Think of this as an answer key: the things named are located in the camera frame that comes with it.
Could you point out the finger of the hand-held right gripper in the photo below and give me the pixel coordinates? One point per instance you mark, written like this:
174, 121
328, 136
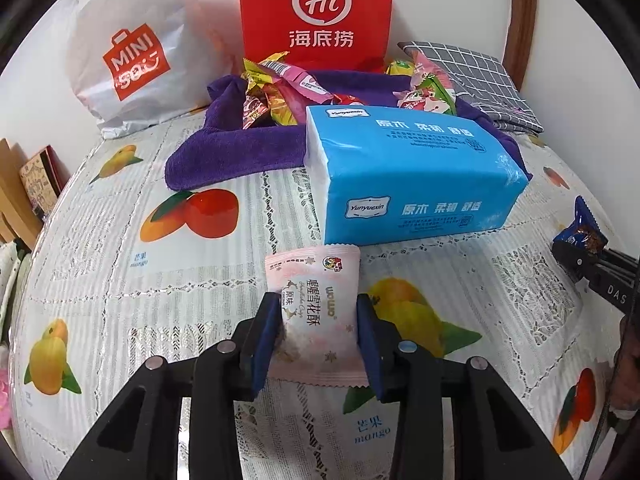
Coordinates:
575, 262
620, 256

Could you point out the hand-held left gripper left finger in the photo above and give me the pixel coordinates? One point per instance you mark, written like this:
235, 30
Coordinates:
265, 345

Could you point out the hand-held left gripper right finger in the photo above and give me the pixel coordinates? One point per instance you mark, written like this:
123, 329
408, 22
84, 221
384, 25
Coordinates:
372, 350

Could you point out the dark blue snack packet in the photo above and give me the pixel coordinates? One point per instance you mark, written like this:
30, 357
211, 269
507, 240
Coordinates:
582, 232

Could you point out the pale pink nougat packet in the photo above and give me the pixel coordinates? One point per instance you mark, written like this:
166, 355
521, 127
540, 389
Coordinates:
315, 310

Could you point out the pink lollipop packet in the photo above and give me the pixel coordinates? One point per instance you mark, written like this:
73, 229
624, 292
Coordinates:
255, 112

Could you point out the yellow red snack packet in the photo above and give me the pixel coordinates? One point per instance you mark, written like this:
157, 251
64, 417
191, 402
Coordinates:
285, 110

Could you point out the tall pink strawberry packet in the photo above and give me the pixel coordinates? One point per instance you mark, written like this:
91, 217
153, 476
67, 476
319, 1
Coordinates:
425, 67

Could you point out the pink wafer packet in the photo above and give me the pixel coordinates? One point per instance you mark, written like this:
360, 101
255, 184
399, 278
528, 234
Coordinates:
305, 85

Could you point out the blue tissue pack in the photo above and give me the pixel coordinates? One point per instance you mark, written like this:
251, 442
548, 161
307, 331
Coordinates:
400, 160

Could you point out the grey plaid folded cloth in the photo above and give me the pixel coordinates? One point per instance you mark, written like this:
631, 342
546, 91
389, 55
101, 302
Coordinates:
490, 85

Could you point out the purple towel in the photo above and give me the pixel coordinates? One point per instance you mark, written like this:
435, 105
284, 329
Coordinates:
240, 145

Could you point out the yellow green snack packet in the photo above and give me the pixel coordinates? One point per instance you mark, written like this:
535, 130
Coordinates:
400, 66

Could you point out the white dotted cloth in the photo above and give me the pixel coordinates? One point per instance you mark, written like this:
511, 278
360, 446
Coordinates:
10, 270

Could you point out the white plastic shopping bag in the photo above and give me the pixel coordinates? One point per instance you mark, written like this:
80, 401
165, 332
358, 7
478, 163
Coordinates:
150, 10

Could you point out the wooden door frame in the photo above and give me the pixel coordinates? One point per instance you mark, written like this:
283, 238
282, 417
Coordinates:
520, 20

